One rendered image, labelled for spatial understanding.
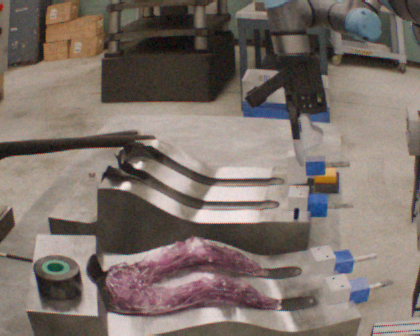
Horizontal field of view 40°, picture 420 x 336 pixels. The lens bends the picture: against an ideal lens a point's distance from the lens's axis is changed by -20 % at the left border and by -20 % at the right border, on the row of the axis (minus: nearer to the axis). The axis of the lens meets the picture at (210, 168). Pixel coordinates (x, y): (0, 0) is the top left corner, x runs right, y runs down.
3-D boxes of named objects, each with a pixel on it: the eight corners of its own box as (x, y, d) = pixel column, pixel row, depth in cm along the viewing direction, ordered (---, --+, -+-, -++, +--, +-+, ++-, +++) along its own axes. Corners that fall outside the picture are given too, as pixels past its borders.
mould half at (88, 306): (321, 272, 112) (328, 218, 108) (355, 341, 88) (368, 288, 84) (48, 286, 107) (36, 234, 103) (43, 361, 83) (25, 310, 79)
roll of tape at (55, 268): (84, 275, 91) (80, 255, 90) (83, 301, 83) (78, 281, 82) (39, 272, 90) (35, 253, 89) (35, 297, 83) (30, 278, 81)
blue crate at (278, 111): (330, 121, 473) (329, 93, 466) (330, 139, 435) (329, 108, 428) (249, 115, 484) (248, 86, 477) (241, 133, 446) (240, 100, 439)
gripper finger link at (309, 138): (324, 164, 121) (319, 114, 121) (295, 166, 122) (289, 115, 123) (325, 164, 124) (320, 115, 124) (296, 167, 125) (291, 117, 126)
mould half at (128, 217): (313, 208, 140) (315, 146, 135) (305, 265, 116) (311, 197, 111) (87, 195, 148) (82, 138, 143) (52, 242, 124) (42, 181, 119)
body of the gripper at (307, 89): (327, 116, 121) (317, 55, 119) (285, 119, 123) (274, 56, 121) (328, 111, 128) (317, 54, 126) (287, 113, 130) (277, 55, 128)
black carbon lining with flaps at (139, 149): (285, 187, 133) (285, 140, 129) (277, 222, 118) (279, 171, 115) (112, 178, 139) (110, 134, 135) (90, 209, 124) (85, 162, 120)
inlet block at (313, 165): (350, 173, 129) (349, 147, 127) (350, 180, 124) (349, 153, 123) (290, 177, 132) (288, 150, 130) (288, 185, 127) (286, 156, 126)
